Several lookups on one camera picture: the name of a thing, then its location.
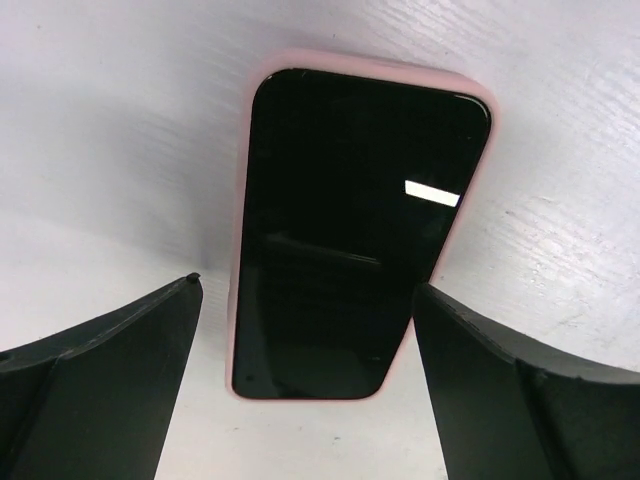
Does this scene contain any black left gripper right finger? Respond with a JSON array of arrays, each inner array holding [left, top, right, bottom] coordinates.
[[413, 285, 639, 479]]

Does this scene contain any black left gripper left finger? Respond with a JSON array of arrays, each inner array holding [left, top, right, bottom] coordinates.
[[1, 273, 203, 479]]

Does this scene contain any phone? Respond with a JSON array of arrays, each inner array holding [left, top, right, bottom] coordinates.
[[226, 49, 499, 402]]

